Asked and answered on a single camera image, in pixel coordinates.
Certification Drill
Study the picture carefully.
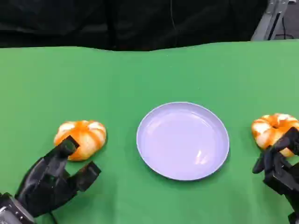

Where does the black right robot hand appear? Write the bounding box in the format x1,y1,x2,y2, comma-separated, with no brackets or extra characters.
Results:
252,127,299,212

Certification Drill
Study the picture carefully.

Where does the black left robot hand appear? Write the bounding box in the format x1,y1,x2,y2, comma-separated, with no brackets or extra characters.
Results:
15,135,102,218

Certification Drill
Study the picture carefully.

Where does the orange and white bread roll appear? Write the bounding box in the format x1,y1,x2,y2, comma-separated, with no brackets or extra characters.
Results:
53,120,107,161
251,113,299,158

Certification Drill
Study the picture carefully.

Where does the lilac plate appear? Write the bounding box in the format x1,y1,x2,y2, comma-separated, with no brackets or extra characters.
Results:
136,101,230,182

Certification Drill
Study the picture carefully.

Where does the green table cloth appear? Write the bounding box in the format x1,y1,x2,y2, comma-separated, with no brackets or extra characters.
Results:
0,39,299,224

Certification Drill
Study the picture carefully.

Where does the black backdrop curtain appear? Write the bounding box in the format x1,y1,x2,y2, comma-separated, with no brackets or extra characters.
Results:
0,0,268,52

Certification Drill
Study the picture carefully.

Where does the black floor cable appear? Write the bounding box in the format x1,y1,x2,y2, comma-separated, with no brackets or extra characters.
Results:
275,14,295,41

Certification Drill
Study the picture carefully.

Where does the grey metal frame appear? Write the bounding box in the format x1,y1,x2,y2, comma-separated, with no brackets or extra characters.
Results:
251,0,289,42

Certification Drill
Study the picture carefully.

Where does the thin hanging cable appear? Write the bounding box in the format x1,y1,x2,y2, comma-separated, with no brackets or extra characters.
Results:
169,0,178,47

